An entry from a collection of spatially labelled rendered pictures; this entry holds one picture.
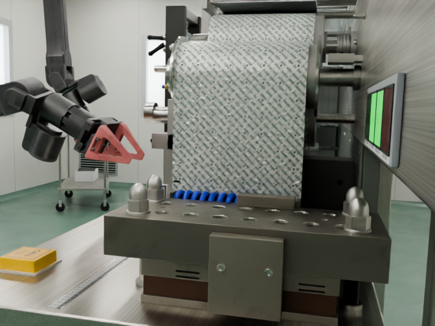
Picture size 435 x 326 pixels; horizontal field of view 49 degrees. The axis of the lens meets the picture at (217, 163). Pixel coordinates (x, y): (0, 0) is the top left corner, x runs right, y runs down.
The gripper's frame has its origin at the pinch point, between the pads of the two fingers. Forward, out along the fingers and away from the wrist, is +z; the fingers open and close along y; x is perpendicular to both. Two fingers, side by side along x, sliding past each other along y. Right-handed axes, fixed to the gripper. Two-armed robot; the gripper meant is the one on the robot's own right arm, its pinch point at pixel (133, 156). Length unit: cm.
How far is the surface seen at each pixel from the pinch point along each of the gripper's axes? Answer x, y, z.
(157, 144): 2.5, -7.3, 0.9
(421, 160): 26, 53, 33
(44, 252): -21.1, 9.2, -3.7
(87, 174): -187, -425, -181
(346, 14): 46, -41, 19
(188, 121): 11.0, -0.2, 6.1
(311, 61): 30.5, -1.8, 19.9
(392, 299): -64, -226, 122
